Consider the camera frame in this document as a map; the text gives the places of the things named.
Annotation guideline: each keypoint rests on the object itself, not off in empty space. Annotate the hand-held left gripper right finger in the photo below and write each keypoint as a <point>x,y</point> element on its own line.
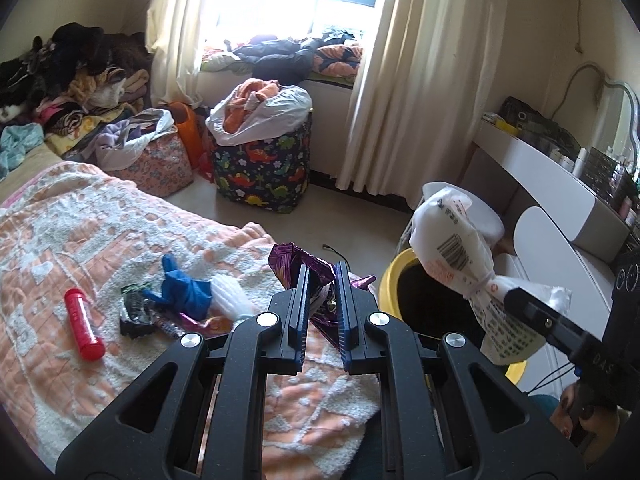
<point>345,310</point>

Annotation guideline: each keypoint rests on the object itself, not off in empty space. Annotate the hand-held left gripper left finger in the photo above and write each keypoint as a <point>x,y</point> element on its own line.
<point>301,310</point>

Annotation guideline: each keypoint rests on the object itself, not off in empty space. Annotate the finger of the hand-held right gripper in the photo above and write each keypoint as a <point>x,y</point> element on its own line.
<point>535,312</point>

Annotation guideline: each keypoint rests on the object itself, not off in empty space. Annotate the yellow rimmed black bin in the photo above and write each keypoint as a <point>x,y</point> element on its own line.
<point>387,285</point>

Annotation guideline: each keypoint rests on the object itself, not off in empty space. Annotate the purple foil wrapper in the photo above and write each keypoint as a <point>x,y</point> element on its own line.
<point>287,262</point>

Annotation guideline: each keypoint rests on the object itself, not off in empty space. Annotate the white foam fruit net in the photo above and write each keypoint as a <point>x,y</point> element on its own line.
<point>230,297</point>

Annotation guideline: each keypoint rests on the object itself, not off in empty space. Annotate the small orange red wrapper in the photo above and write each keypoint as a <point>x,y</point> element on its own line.
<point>217,324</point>

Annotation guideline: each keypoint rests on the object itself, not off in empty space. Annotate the white plastic packet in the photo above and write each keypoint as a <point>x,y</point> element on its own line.
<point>450,240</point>

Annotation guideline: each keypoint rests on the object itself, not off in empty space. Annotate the blue rubber glove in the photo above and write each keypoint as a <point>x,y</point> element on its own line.
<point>182,285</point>

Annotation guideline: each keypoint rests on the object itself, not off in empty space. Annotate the purple candy wrapper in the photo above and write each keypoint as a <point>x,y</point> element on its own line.
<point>172,326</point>

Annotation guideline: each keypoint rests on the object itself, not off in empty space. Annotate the dark wrapper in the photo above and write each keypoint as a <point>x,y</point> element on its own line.
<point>135,310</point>

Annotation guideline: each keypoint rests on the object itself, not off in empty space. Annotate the red plastic tube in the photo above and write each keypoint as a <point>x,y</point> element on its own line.
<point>82,322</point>

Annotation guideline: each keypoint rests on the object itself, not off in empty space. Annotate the person's right hand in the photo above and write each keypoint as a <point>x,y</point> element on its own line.
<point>575,405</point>

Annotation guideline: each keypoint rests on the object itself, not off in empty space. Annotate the white drawer cabinet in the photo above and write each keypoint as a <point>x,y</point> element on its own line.
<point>540,240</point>

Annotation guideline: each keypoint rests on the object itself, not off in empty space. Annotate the teal trousers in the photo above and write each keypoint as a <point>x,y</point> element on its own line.
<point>540,405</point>

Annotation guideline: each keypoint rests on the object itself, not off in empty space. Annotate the white round stool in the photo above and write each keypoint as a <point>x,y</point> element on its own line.
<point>487,220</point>

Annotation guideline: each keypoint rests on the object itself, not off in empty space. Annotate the clear drawer organizer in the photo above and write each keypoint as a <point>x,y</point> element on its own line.
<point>607,170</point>

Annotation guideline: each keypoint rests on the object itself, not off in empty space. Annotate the white vanity desk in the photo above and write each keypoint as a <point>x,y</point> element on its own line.
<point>540,170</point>

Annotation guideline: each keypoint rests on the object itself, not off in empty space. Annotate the dinosaur print laundry basket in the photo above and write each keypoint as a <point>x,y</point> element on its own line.
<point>260,170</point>

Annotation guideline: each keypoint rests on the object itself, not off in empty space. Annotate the small white bottle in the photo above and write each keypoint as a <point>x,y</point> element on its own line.
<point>581,161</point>

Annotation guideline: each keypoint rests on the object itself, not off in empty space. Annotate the black toiletry bag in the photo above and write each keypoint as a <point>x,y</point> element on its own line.
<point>530,125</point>

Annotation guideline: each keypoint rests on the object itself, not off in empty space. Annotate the small yellow box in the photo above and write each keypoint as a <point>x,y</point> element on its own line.
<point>495,120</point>

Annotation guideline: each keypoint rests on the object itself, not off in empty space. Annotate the white bag with orange clothes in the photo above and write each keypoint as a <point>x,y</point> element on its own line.
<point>270,110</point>

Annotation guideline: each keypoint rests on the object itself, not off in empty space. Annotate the pink floral fabric basket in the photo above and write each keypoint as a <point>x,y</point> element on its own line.
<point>160,165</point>

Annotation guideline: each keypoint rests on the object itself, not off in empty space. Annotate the orange white fleece blanket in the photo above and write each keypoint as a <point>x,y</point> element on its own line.
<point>75,220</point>

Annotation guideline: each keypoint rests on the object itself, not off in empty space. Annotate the wide cream curtain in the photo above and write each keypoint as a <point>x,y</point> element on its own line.
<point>415,70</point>

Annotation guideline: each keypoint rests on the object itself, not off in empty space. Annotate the clothes heap on windowsill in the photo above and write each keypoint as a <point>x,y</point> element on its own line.
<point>285,55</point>

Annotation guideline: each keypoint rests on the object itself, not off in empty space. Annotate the narrow cream curtain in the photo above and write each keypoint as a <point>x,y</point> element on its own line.
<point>175,20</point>

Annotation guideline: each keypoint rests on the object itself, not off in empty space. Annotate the light blue garment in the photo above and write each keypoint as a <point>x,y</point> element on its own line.
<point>17,145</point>

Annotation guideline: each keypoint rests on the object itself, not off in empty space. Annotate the pile of mixed clothes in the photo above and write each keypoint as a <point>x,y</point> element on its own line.
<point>65,75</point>

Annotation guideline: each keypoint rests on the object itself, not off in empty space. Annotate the curved frame vanity mirror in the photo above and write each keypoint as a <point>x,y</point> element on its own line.
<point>600,105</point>

